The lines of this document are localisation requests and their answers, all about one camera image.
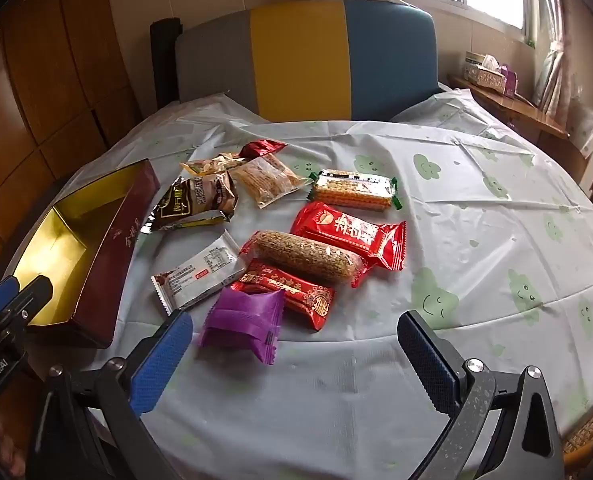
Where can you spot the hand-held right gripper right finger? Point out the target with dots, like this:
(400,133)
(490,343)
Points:
(426,360)

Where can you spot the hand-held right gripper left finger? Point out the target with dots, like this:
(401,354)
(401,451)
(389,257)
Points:
(162,360)

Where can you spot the purple snack packet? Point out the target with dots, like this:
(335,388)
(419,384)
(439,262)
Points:
(244,325)

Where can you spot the maroon box with gold interior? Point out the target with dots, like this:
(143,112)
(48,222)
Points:
(116,260)

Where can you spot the white snack packet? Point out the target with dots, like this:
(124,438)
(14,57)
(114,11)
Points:
(201,270)

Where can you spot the long red and gold packet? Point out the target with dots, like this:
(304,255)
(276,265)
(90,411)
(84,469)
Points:
(289,291)

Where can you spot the large red cake packet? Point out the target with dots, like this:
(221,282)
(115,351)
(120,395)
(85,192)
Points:
(351,235)

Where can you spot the red-ended grain bar packet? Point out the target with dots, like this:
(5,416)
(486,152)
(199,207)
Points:
(301,257)

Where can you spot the dark brown snack packet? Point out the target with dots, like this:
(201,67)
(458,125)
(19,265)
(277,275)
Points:
(196,201)

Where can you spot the green-ended cracker packet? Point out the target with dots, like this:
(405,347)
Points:
(354,191)

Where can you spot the clear seed packet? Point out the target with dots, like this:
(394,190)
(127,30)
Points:
(211,165)

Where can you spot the clear rice cracker packet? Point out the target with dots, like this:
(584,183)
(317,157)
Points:
(269,179)

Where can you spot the white cloud-print tablecloth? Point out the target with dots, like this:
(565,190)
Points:
(476,260)

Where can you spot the brown patterned seat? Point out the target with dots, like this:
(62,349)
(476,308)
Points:
(588,435)

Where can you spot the wooden wardrobe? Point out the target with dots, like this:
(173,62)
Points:
(41,70)

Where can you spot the small red foil packet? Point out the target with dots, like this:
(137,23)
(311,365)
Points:
(262,148)

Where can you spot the wooden shelf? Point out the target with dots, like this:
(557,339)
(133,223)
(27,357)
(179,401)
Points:
(536,115)

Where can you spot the patterned tissue box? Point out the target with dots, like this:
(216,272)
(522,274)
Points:
(483,76)

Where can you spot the small purple pack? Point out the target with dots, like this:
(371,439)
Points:
(509,81)

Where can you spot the beige curtain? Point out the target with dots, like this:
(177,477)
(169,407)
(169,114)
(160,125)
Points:
(551,60)

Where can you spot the grey yellow blue chair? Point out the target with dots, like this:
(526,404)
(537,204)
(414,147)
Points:
(296,60)

